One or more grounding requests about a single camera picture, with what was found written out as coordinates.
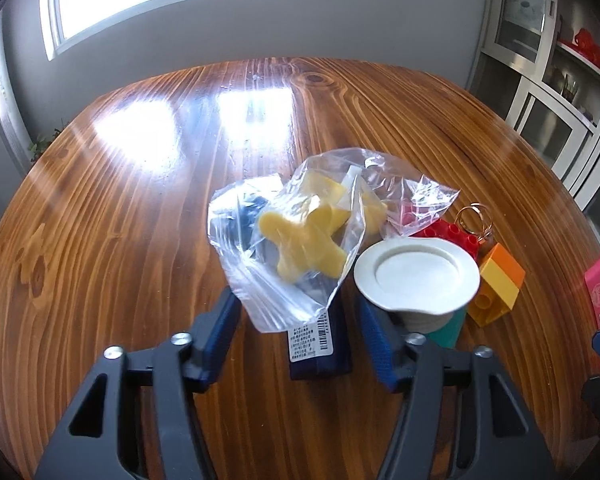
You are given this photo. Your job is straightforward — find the dark glass jars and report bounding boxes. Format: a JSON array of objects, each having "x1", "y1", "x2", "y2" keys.
[{"x1": 550, "y1": 67, "x2": 581, "y2": 103}]

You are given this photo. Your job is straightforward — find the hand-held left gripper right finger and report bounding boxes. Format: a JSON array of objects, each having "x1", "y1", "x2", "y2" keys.
[{"x1": 356, "y1": 292, "x2": 571, "y2": 480}]

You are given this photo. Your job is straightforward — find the red plastic bag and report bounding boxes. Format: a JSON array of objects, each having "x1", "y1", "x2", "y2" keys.
[{"x1": 560, "y1": 27, "x2": 600, "y2": 78}]

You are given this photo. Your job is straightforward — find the gold wire ring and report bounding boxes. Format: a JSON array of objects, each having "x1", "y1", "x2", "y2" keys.
[{"x1": 454, "y1": 202, "x2": 496, "y2": 243}]

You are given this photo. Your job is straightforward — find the small green plant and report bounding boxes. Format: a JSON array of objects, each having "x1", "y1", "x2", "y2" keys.
[{"x1": 27, "y1": 122, "x2": 68, "y2": 161}]

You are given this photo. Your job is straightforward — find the clear plastic bag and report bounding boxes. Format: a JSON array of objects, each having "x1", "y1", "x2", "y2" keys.
[{"x1": 207, "y1": 147, "x2": 462, "y2": 333}]

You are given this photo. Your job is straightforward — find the dark blue labelled box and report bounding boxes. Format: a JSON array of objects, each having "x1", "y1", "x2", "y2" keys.
[{"x1": 286, "y1": 305, "x2": 355, "y2": 380}]

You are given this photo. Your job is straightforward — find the blue toy brick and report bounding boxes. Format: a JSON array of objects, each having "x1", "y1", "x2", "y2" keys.
[{"x1": 232, "y1": 192, "x2": 273, "y2": 256}]

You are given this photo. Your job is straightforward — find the white radiator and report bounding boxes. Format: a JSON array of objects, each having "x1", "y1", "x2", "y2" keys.
[{"x1": 0, "y1": 20, "x2": 31, "y2": 161}]

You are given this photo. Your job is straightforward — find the red toy brick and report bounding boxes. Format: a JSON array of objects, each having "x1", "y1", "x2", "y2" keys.
[{"x1": 397, "y1": 204, "x2": 481, "y2": 261}]

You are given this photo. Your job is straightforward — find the orange and yellow toy brick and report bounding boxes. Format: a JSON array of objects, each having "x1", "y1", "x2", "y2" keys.
[{"x1": 466, "y1": 243, "x2": 527, "y2": 328}]

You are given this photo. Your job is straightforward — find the white glass-door cabinet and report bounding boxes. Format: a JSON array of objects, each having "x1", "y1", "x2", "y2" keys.
[
  {"x1": 467, "y1": 0, "x2": 600, "y2": 183},
  {"x1": 570, "y1": 50, "x2": 600, "y2": 251}
]

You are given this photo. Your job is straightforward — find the wooden desktop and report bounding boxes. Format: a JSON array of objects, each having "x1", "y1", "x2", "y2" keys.
[{"x1": 0, "y1": 56, "x2": 600, "y2": 480}]

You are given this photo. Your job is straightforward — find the white paper sheet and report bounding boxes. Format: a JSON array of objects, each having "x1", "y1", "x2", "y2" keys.
[{"x1": 505, "y1": 0, "x2": 548, "y2": 26}]

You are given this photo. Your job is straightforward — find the teal dental floss case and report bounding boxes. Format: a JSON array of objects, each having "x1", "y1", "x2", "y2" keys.
[{"x1": 425, "y1": 307, "x2": 467, "y2": 350}]

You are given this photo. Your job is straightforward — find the yellow cross-shaped plastic piece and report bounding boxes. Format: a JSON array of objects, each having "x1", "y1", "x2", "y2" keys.
[{"x1": 259, "y1": 202, "x2": 353, "y2": 281}]

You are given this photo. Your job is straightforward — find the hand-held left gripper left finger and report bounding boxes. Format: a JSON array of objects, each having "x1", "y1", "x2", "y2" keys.
[{"x1": 32, "y1": 285, "x2": 243, "y2": 480}]

